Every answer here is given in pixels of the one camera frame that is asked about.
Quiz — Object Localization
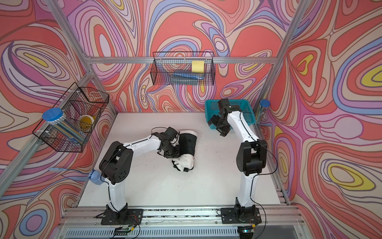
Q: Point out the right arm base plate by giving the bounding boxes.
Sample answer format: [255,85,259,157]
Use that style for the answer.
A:
[220,207,262,225]

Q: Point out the back wire basket black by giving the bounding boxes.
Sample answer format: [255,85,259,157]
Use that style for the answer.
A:
[150,50,215,86]

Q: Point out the wire basket black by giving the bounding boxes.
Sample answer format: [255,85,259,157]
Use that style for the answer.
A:
[150,50,215,86]
[33,83,109,152]

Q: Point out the yellow sticky note pad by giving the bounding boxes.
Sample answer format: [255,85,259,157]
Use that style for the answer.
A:
[192,60,205,73]

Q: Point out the blue lid corner jar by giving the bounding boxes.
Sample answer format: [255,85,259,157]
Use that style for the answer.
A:
[255,99,270,123]

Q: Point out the left wire basket black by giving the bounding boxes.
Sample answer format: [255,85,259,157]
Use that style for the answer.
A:
[33,83,109,152]

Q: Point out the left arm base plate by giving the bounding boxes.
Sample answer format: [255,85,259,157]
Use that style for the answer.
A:
[101,209,144,226]

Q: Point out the yellow tape roll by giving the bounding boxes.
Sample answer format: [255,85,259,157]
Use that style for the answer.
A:
[78,115,95,132]

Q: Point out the blue lid straw jar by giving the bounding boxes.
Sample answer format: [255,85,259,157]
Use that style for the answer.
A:
[42,108,86,145]

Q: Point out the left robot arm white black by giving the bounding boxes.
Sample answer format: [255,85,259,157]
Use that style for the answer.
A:
[99,127,179,213]

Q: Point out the aluminium rail front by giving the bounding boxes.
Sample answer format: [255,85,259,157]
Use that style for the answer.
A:
[59,205,306,228]

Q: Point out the teal plastic basket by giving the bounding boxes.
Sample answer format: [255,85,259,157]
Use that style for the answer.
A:
[205,99,256,125]

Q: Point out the black white checkered pillowcase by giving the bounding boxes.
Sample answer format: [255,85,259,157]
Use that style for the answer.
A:
[172,130,198,172]

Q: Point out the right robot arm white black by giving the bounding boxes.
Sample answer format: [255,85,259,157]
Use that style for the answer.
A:
[205,99,268,215]

